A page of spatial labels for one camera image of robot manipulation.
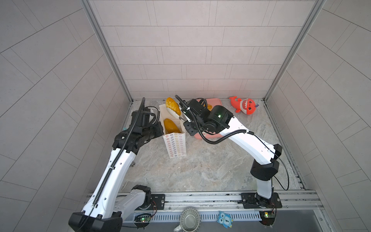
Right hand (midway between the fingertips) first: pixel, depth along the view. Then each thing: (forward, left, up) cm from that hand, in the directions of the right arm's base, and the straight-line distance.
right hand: (187, 125), depth 68 cm
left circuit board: (-32, +23, -25) cm, 47 cm away
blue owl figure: (-35, -15, -27) cm, 46 cm away
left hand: (+2, +10, -2) cm, 11 cm away
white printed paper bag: (-3, +7, -12) cm, 14 cm away
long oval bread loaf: (+12, +11, -17) cm, 24 cm away
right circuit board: (-35, -36, -30) cm, 58 cm away
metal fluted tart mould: (-34, +2, -28) cm, 44 cm away
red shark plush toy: (+29, -44, -20) cm, 56 cm away
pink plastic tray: (+41, -21, -27) cm, 54 cm away
